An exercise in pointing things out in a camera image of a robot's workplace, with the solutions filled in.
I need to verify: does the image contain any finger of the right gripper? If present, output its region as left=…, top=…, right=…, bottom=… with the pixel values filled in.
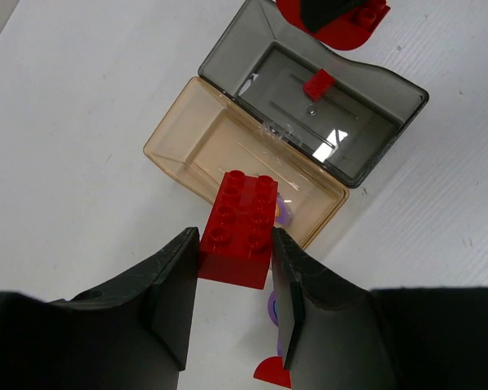
left=299, top=0, right=367, bottom=33

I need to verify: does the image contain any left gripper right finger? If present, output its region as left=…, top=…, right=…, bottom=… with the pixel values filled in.
left=272, top=228, right=488, bottom=389

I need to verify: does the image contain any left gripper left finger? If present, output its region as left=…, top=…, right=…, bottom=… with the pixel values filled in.
left=0, top=227, right=199, bottom=389

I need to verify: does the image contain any red arched lego piece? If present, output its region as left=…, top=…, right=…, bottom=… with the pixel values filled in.
left=276, top=0, right=390, bottom=51

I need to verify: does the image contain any small red lego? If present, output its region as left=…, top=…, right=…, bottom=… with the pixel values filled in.
left=303, top=69, right=335, bottom=102

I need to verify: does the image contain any red lego brick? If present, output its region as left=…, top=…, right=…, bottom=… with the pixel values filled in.
left=198, top=170, right=278, bottom=289
left=253, top=356, right=292, bottom=389

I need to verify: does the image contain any purple lego brick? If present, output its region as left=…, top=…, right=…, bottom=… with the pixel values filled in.
left=275, top=193, right=293, bottom=227

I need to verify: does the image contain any purple round lego piece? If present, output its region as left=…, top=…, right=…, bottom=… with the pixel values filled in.
left=268, top=291, right=283, bottom=357

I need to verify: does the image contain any grey transparent container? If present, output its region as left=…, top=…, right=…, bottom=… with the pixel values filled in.
left=198, top=1, right=429, bottom=189

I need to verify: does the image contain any amber transparent container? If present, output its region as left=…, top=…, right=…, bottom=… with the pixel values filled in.
left=143, top=77, right=349, bottom=248

